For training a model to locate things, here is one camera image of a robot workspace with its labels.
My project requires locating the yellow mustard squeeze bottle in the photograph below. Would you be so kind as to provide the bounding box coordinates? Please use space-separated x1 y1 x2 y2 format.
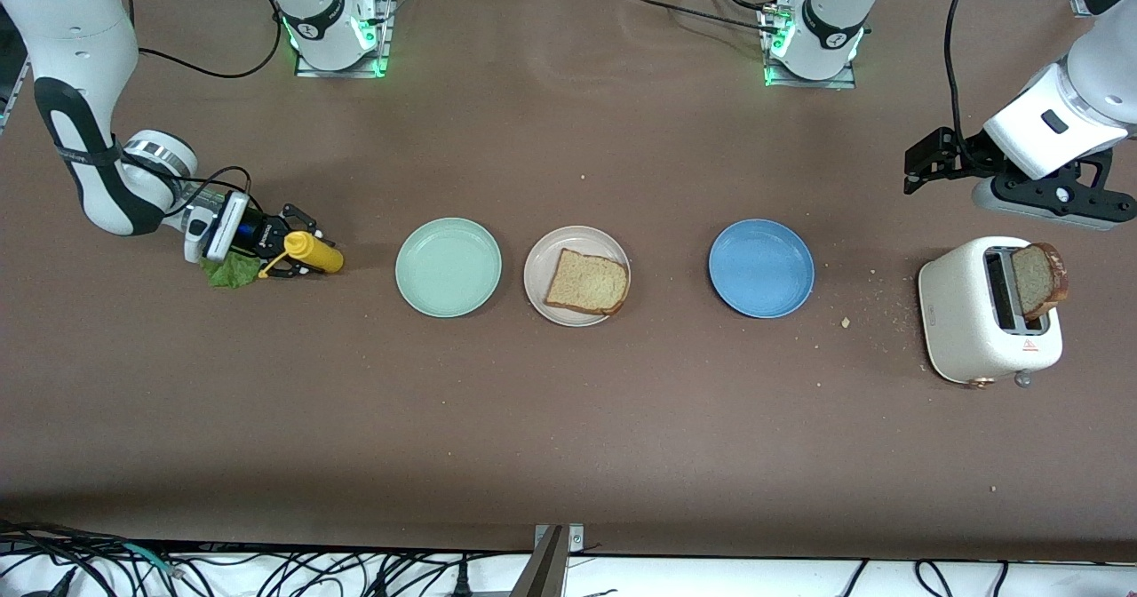
258 231 345 275

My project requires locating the green lettuce leaf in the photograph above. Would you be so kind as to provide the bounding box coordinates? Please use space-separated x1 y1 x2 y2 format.
201 253 265 290

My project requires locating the brown bread slice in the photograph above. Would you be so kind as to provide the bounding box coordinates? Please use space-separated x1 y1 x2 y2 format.
544 248 631 317
1011 243 1069 320

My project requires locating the mint green round plate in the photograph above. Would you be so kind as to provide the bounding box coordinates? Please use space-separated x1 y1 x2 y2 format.
395 217 504 319

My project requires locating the blue round plate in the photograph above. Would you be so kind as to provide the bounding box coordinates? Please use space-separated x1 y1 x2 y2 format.
708 219 815 320

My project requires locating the beige round plate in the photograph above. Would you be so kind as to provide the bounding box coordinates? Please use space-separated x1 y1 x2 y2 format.
523 226 632 328

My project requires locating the white two-slot toaster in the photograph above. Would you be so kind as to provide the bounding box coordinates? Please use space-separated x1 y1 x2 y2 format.
918 236 1064 390

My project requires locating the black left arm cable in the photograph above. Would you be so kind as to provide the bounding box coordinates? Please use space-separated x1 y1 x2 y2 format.
943 0 982 158

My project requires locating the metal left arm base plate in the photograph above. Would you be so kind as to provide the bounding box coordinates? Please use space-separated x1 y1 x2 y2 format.
762 2 859 91

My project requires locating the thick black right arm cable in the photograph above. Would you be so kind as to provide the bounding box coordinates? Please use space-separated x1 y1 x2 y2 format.
133 0 283 80

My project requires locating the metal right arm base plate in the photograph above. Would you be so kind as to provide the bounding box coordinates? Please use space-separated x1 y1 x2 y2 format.
294 0 397 79

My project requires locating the teal cable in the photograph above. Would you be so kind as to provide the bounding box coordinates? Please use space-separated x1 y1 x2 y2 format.
120 541 186 578

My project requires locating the metal table edge bracket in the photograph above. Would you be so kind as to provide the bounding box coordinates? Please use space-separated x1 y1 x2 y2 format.
511 523 585 597

